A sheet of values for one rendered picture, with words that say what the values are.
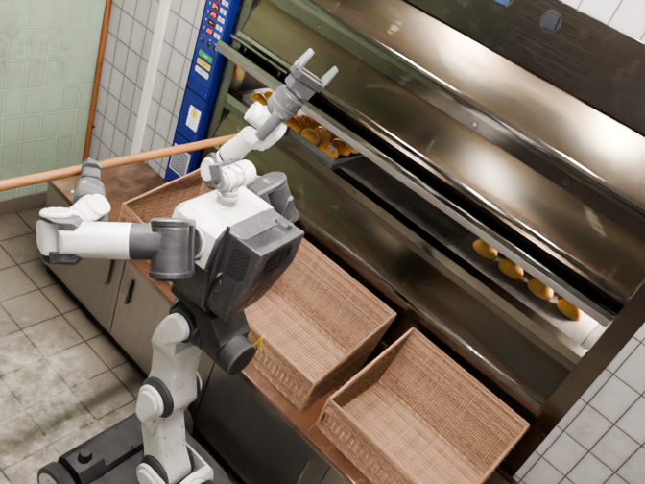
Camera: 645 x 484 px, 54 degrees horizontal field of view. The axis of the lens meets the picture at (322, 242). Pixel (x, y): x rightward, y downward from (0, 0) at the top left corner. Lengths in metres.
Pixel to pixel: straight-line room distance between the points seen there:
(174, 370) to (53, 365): 1.08
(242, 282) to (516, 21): 1.17
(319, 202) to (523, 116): 0.94
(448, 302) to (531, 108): 0.78
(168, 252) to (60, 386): 1.55
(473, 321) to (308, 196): 0.85
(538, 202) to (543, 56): 0.46
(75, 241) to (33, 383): 1.49
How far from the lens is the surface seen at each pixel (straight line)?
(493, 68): 2.21
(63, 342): 3.20
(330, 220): 2.63
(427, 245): 2.41
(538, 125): 2.14
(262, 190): 1.85
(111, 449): 2.62
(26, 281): 3.47
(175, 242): 1.57
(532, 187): 2.20
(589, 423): 2.42
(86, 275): 3.12
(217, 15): 2.90
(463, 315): 2.43
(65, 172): 2.08
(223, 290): 1.73
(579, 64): 2.10
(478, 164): 2.25
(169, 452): 2.40
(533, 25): 2.14
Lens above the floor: 2.34
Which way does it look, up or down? 33 degrees down
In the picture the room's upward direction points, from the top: 23 degrees clockwise
